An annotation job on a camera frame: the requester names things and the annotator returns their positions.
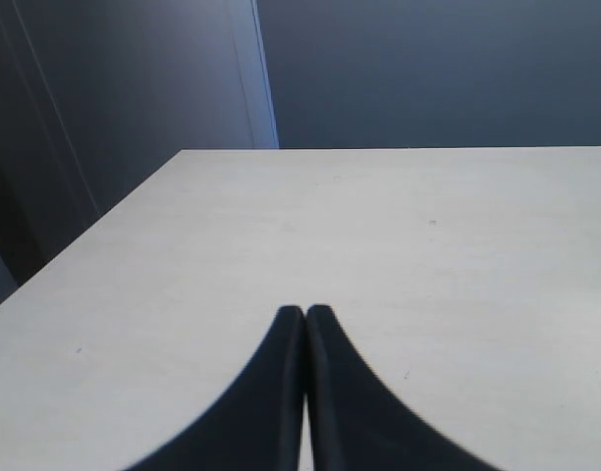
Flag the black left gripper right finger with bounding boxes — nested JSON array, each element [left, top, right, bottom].
[[306, 305, 482, 470]]

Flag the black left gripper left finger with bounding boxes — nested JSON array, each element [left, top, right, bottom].
[[132, 305, 307, 470]]

